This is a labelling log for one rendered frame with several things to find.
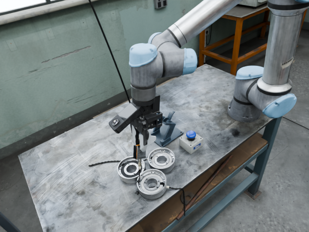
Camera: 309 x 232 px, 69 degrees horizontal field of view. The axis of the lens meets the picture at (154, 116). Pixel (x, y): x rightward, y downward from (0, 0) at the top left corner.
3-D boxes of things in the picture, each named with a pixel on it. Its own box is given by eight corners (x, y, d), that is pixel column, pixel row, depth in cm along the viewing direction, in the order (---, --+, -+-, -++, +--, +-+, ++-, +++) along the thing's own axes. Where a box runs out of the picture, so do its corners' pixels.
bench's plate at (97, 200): (62, 283, 63) (60, 281, 62) (20, 158, 103) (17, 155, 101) (294, 104, 112) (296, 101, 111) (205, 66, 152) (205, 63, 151)
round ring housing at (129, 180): (113, 178, 86) (111, 171, 84) (130, 159, 93) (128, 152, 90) (135, 189, 81) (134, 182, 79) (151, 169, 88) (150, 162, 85)
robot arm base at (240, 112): (240, 99, 117) (243, 82, 110) (267, 112, 107) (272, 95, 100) (220, 112, 110) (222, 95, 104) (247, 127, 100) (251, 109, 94)
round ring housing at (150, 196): (134, 198, 79) (132, 192, 76) (142, 173, 87) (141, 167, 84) (163, 203, 76) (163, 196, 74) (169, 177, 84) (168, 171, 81)
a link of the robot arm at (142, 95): (139, 92, 62) (124, 81, 68) (140, 106, 65) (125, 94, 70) (161, 85, 66) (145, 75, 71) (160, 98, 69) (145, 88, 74)
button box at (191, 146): (191, 154, 91) (191, 146, 88) (179, 145, 96) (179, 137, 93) (204, 145, 95) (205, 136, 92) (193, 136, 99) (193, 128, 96)
